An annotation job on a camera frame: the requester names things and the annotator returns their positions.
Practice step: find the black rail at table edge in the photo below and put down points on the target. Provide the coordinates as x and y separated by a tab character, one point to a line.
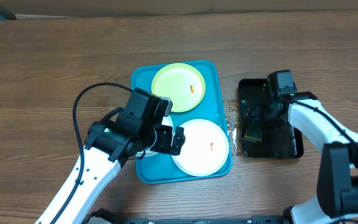
103	216

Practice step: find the white plate with red stain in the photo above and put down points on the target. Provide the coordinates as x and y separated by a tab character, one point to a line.
205	150

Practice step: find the blue plastic tray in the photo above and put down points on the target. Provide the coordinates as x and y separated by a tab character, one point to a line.
160	168

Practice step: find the black water tray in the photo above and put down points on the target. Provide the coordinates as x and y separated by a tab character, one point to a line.
282	143

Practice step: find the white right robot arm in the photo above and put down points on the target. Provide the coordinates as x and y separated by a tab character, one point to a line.
336	199

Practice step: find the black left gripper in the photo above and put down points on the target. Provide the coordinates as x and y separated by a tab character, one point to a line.
165	146

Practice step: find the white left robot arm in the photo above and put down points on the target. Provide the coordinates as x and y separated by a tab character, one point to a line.
119	136

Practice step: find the green yellow sponge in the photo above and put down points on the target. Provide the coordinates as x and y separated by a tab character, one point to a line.
253	131

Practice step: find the yellow-green plate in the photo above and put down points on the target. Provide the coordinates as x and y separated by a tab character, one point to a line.
182	83

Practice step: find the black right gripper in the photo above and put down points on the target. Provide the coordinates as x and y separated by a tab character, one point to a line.
260	113

